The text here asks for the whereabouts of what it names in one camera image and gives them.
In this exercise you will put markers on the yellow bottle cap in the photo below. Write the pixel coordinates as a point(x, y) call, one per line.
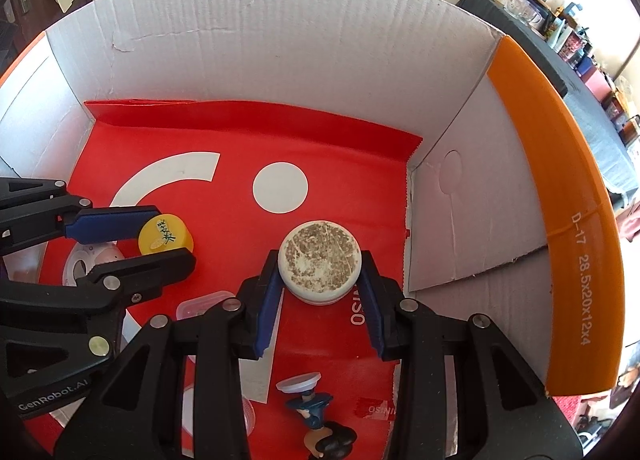
point(160, 235)

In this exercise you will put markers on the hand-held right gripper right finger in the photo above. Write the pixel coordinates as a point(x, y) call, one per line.
point(372, 310)

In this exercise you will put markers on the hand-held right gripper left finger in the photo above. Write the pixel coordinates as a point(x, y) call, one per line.
point(267, 310)

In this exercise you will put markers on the clear plastic box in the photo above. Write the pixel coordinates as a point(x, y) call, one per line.
point(200, 307)

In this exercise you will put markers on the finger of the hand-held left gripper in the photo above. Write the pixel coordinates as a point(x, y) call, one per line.
point(150, 267)
point(115, 225)

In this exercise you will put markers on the red paper liner white print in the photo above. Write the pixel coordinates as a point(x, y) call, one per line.
point(340, 179)

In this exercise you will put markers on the blue figurine with suction cup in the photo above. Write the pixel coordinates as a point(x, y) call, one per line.
point(310, 410)

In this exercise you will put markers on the round tin with speckled lid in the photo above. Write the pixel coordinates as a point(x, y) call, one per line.
point(320, 255)

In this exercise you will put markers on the clutter of small ornaments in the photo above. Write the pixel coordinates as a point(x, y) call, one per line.
point(575, 34)

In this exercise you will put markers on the white and orange cardboard box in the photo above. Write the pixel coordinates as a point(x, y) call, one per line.
point(300, 39)

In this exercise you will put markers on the dark covered side table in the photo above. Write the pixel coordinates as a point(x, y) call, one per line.
point(595, 134)

